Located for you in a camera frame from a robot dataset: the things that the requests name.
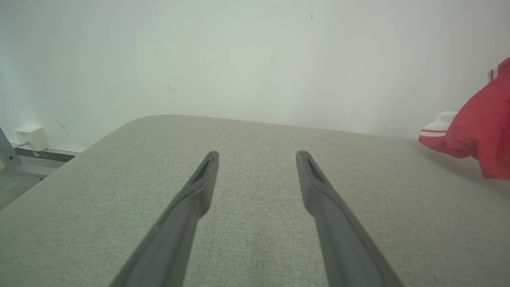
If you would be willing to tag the red and white basketball jersey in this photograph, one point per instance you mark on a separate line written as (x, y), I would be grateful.
(486, 127)

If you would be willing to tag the dark baseboard strip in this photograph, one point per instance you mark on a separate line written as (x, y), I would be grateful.
(48, 154)

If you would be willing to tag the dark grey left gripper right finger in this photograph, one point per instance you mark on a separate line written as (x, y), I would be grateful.
(342, 243)

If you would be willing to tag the grey metal leg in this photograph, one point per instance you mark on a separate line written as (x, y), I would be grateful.
(8, 153)

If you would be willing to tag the white wall socket box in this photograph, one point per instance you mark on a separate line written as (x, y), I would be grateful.
(34, 137)

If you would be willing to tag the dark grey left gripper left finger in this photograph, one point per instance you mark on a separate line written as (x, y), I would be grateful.
(175, 239)

